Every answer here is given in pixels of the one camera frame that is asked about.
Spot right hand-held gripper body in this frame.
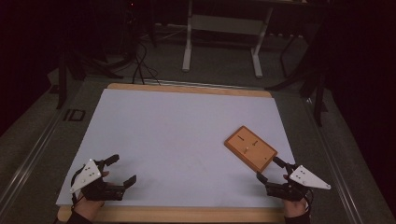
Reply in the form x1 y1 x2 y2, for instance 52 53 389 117
265 163 332 203

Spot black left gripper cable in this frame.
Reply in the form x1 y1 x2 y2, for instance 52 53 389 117
69 170 84 216

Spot black floor cables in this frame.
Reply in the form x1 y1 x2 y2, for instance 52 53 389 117
130 36 163 87

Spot white table mat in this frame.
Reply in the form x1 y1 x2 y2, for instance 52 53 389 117
55 88 311 209

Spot person's right hand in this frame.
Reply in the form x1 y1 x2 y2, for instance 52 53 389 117
281 174 311 219

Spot white metal desk frame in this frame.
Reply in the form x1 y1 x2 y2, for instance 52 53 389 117
181 0 276 79

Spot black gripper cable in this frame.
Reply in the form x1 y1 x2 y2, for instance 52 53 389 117
304 188 315 218
69 170 84 216

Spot aluminium rail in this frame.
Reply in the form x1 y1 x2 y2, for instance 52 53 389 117
0 104 69 216
302 95 366 224

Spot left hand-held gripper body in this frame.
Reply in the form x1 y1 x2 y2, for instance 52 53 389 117
69 158 126 202

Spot black floor bracket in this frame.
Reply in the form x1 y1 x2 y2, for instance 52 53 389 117
63 108 87 122

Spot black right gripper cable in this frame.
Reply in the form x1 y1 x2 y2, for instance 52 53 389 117
304 188 315 218

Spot wooden board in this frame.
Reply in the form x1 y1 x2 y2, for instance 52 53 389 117
223 125 278 174

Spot black stand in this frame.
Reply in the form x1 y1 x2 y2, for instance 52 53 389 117
264 18 332 127
55 46 125 110

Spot person's left hand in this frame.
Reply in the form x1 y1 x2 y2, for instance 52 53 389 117
74 170 110 221

